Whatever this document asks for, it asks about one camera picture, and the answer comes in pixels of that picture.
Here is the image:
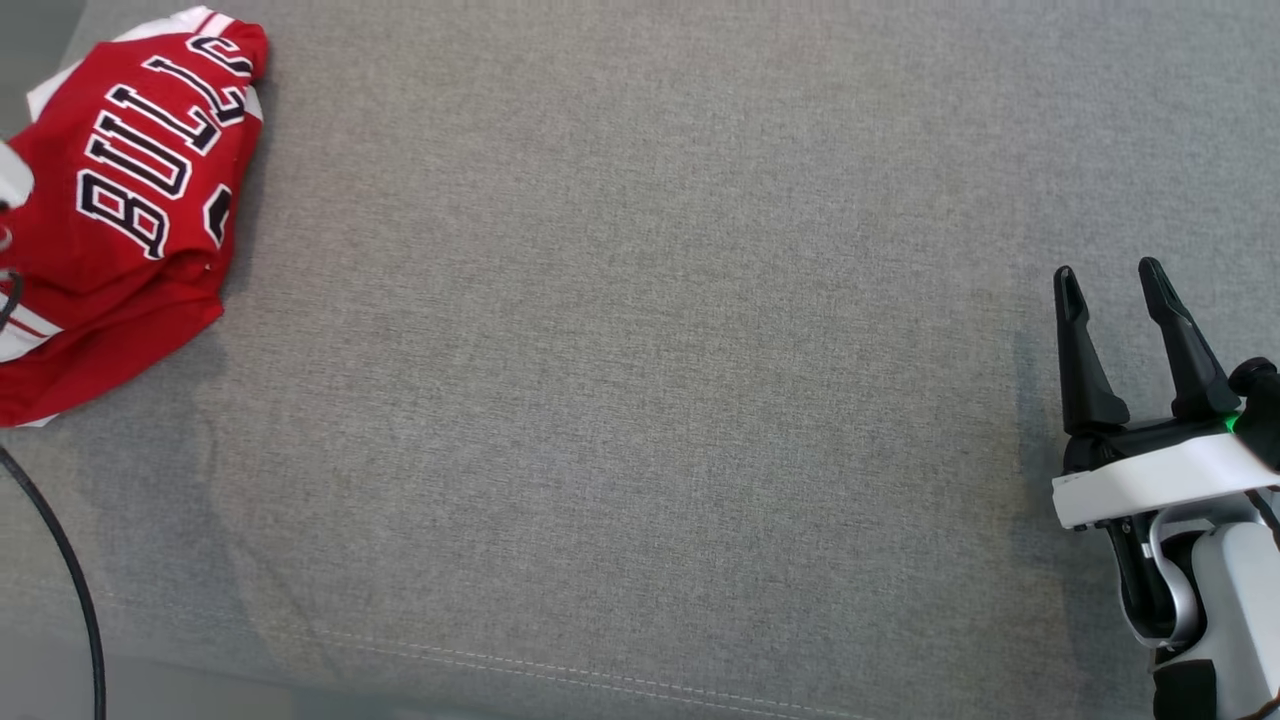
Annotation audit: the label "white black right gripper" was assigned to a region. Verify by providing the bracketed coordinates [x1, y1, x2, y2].
[1050, 257, 1280, 531]

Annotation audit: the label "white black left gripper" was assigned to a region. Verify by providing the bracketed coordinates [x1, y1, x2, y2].
[0, 140, 36, 211]

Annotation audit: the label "red Bulls jersey white sleeves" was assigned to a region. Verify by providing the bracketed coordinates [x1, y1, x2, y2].
[0, 5, 271, 363]

